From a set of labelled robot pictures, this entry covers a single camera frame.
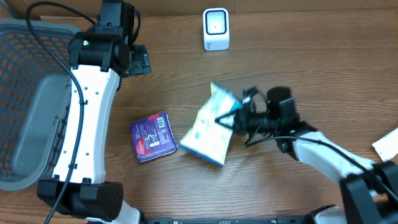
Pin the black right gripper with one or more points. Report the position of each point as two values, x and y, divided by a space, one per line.
240 119

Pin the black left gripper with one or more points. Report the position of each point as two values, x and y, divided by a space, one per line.
142 64

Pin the yellow snack bag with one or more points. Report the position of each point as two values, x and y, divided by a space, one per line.
206 138

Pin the white tube with gold cap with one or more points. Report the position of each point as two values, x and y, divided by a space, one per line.
386 147

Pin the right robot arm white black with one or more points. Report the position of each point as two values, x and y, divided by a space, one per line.
368 189

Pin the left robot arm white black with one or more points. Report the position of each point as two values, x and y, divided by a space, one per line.
99 59

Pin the white barcode scanner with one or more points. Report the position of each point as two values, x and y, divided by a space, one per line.
216 35

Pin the grey plastic shopping basket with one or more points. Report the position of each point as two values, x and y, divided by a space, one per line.
35 98

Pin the black rail at table edge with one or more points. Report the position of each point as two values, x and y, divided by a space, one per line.
289 219

